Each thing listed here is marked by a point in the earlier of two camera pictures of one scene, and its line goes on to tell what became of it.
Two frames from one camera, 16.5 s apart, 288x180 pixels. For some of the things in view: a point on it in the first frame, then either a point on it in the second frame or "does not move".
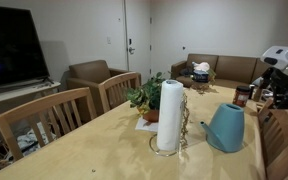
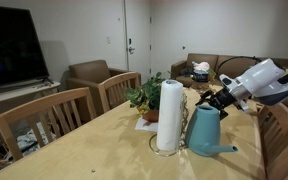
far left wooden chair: x=112 y=90 does not move
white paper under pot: x=143 y=124 does not move
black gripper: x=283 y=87 to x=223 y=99
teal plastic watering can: x=227 y=128 to x=203 y=132
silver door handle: x=131 y=49 does not move
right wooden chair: x=282 y=142 does not move
